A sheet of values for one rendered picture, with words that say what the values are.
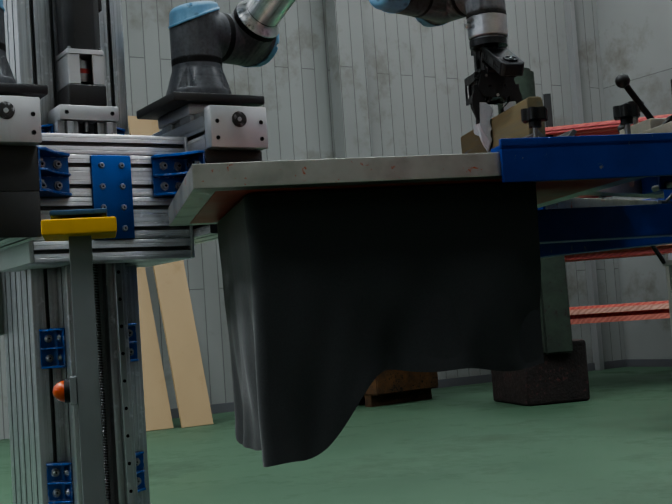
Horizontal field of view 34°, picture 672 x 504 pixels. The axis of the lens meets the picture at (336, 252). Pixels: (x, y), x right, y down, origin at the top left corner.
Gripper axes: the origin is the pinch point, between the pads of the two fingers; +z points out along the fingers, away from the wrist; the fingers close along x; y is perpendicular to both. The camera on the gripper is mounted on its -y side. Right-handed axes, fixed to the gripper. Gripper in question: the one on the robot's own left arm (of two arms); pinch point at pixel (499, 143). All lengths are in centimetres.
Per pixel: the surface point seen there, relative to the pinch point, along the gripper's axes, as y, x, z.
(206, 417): 663, -2, 103
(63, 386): 10, 81, 39
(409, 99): 845, -235, -175
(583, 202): 49, -39, 7
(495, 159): -29.4, 12.2, 6.9
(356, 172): -29.4, 34.9, 8.1
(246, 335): -8, 51, 32
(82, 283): 10, 77, 21
